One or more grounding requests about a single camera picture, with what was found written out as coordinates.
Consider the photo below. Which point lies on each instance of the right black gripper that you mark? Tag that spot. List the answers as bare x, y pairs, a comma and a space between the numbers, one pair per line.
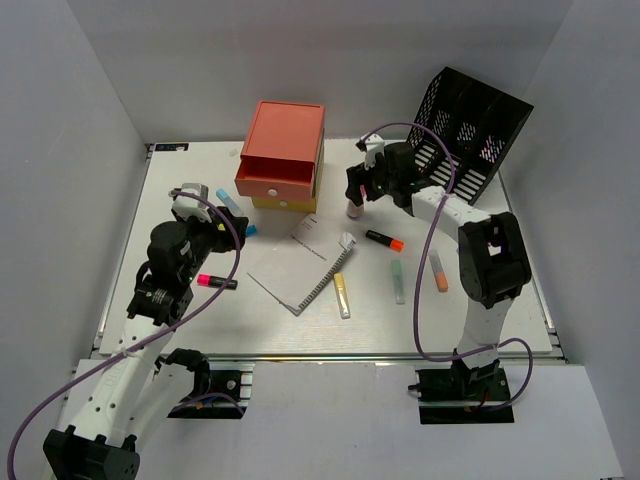
361, 175

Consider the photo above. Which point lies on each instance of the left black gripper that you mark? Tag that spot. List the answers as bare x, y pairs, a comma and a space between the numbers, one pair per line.
225, 239

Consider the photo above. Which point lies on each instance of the pastel blue highlighter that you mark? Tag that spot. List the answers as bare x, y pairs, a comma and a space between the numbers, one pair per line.
229, 202

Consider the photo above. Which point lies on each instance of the pink capped glitter bottle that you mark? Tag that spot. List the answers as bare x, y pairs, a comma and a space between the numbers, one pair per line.
355, 208

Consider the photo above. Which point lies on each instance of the green drawer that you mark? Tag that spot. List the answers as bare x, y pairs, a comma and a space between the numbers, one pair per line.
316, 183

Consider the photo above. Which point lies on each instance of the orange top drawer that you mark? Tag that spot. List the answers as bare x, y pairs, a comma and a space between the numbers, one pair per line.
280, 155

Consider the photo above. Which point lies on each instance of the pastel green highlighter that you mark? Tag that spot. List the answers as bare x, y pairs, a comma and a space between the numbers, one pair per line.
398, 281

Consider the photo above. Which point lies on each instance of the pastel orange highlighter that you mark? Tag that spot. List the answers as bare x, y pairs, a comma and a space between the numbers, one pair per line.
438, 271

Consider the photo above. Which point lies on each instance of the pastel yellow highlighter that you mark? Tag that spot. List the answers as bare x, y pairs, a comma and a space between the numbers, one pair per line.
341, 296

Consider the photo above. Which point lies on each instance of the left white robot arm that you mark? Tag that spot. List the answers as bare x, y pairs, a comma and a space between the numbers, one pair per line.
140, 388

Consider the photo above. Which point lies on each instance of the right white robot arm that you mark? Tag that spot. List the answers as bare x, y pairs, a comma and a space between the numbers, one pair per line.
492, 259

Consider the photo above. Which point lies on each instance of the yellow bottom drawer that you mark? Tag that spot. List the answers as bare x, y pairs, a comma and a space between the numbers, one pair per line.
308, 206

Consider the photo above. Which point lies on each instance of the black pink highlighter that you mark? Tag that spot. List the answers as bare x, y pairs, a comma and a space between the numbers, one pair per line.
213, 281

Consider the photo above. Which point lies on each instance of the black orange highlighter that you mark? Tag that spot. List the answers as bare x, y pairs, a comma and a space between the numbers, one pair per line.
385, 240

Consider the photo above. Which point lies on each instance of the white safety instructions booklet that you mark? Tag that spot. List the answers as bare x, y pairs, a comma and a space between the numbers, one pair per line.
303, 262

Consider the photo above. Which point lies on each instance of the black label sticker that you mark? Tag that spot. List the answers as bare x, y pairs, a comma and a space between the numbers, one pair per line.
171, 147

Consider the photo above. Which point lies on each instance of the black file organizer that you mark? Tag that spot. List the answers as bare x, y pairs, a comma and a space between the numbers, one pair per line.
477, 122

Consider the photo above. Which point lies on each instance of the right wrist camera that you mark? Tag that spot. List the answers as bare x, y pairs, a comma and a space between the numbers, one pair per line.
371, 147

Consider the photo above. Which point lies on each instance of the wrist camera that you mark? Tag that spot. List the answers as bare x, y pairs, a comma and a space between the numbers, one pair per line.
371, 147
192, 202

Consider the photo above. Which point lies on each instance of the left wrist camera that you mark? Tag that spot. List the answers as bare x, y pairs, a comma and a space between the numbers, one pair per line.
192, 202

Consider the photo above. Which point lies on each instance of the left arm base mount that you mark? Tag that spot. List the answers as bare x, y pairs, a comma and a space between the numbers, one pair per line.
219, 392

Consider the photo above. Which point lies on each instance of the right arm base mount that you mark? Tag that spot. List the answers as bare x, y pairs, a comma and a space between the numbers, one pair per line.
461, 396

